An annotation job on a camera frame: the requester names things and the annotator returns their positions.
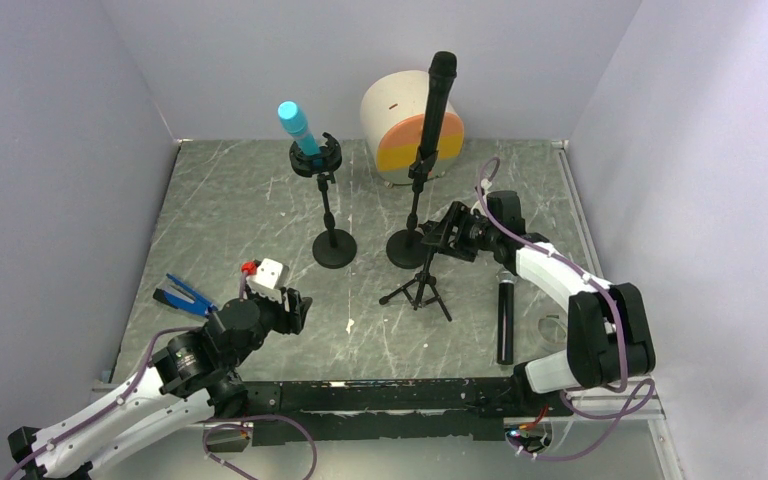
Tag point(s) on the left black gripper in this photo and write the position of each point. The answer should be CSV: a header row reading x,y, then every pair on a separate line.
x,y
293,319

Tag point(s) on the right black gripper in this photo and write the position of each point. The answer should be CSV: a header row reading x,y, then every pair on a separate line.
x,y
460,217

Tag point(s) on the black tripod shock-mount stand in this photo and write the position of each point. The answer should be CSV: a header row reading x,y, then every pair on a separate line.
x,y
421,290

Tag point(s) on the black round-base shock-mount stand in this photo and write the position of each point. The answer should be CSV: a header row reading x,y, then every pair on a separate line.
x,y
333,248

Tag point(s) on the silver mesh black microphone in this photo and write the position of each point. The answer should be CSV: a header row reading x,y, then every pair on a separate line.
x,y
505,317

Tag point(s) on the cyan blue microphone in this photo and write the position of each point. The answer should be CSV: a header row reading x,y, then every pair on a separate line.
x,y
305,152

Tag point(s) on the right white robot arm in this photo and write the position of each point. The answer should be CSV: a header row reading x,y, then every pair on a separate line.
x,y
608,336

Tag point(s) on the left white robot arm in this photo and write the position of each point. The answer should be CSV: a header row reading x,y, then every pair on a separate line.
x,y
191,379

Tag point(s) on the black round-base clip stand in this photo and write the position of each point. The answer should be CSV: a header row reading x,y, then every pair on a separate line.
x,y
414,218

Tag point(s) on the tall black microphone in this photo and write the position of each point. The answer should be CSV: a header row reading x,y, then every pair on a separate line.
x,y
442,74

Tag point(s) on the blue black hand tool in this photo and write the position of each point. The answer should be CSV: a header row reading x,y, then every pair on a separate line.
x,y
181,296

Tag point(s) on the white orange yellow cylinder container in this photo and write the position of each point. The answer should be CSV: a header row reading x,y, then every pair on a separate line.
x,y
392,115

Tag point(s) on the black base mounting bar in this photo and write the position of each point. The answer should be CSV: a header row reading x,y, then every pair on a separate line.
x,y
479,408

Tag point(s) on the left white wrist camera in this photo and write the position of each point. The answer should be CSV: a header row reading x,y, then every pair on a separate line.
x,y
265,278

